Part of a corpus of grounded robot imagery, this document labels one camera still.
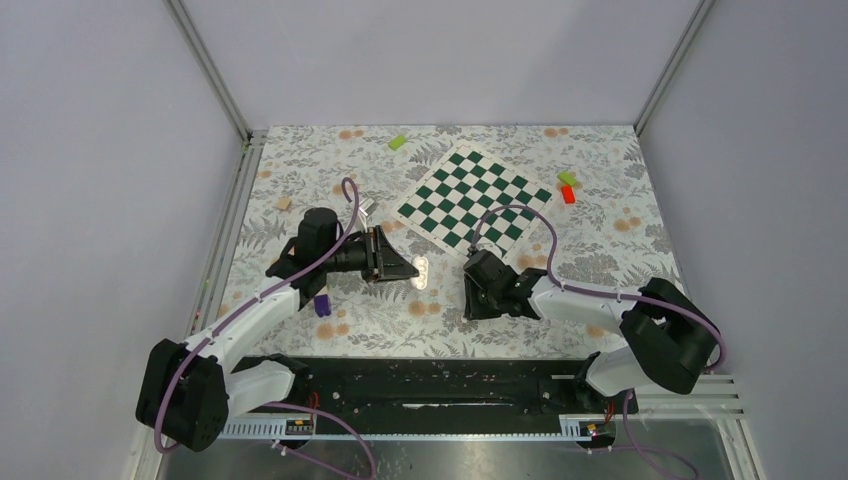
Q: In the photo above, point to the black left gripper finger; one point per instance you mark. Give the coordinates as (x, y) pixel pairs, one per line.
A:
(392, 246)
(398, 272)

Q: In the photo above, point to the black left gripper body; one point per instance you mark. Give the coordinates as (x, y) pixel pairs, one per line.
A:
(361, 255)

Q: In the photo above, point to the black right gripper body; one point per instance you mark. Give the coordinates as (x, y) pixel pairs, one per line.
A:
(482, 303)

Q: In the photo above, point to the white earbud charging case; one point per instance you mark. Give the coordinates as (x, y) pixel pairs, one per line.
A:
(420, 281)

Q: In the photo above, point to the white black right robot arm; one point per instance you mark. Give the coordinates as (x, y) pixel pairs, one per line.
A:
(668, 341)

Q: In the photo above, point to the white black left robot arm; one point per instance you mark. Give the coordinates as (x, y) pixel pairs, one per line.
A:
(192, 388)

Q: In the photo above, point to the purple block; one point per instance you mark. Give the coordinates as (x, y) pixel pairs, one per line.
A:
(322, 305)

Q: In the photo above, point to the green white chessboard mat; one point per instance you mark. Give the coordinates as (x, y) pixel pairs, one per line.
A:
(465, 193)

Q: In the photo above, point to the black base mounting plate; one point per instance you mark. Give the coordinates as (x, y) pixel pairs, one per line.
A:
(453, 397)

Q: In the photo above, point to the lime green block far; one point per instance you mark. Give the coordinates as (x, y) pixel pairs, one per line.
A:
(396, 143)

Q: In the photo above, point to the lime green block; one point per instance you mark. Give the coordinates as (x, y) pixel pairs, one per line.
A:
(566, 178)
(396, 143)

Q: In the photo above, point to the floral patterned table mat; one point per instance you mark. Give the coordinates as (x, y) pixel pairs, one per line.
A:
(613, 235)

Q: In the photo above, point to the red block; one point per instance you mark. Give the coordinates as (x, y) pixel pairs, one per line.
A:
(568, 194)

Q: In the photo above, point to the lime green block right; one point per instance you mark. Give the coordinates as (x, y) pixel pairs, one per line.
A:
(566, 178)

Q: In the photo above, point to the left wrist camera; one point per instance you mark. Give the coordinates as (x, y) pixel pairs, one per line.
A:
(365, 211)

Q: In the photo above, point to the left aluminium frame post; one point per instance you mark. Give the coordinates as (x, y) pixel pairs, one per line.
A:
(193, 38)

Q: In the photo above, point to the aluminium frame post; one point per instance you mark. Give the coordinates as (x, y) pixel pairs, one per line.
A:
(678, 55)
(193, 38)

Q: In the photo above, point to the right aluminium frame post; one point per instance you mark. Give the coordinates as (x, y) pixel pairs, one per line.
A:
(678, 55)

